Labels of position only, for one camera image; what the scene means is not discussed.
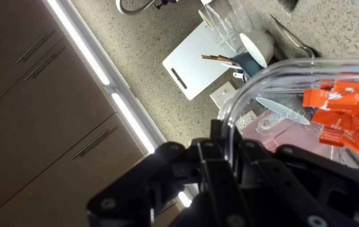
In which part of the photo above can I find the small white bowl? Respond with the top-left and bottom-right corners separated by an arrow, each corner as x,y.
239,27 -> 278,69

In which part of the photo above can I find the pale plastic knife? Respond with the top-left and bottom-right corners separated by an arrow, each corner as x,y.
255,94 -> 312,127

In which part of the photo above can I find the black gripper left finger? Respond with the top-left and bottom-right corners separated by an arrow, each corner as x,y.
87,118 -> 256,227

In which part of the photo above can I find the small white wall socket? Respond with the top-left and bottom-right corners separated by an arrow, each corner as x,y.
234,108 -> 260,132

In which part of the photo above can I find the metal cabinet handle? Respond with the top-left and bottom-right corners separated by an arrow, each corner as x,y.
14,27 -> 58,66
71,124 -> 120,161
23,42 -> 69,82

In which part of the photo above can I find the wide white wall switch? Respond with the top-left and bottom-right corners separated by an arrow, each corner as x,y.
210,79 -> 242,111

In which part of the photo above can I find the white cutting board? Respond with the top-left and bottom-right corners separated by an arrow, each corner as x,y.
162,20 -> 247,102

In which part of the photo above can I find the brown wall cabinet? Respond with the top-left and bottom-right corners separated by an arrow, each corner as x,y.
0,0 -> 147,227

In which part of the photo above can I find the dark blue pan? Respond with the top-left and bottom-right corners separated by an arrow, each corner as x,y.
229,49 -> 266,83

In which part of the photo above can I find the clear measuring cup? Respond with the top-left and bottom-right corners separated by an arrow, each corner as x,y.
198,0 -> 257,54

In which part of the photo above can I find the orange sachet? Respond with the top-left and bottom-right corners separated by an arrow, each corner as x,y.
303,80 -> 359,111
318,124 -> 359,156
310,98 -> 359,137

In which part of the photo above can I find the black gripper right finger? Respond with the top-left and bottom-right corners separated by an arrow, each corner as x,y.
231,140 -> 359,227

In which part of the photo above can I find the under cabinet light strip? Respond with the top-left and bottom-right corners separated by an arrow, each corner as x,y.
110,90 -> 160,156
46,0 -> 113,87

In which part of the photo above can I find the clear plastic lunch box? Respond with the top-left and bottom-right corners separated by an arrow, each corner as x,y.
220,56 -> 359,169

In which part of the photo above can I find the brown handled utensil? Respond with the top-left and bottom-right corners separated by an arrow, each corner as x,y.
201,53 -> 236,65

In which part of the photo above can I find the metal spoon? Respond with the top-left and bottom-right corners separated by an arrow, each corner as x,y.
269,12 -> 320,59

